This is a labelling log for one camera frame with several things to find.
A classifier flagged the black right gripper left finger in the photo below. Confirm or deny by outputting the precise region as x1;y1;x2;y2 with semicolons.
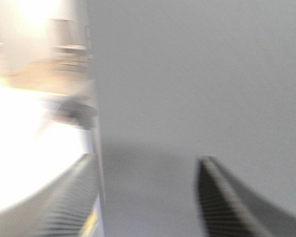
0;154;100;237

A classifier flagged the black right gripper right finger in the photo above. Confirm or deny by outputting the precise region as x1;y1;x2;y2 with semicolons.
195;156;296;237

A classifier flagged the fridge door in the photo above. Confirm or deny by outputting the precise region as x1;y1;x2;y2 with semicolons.
87;0;296;237

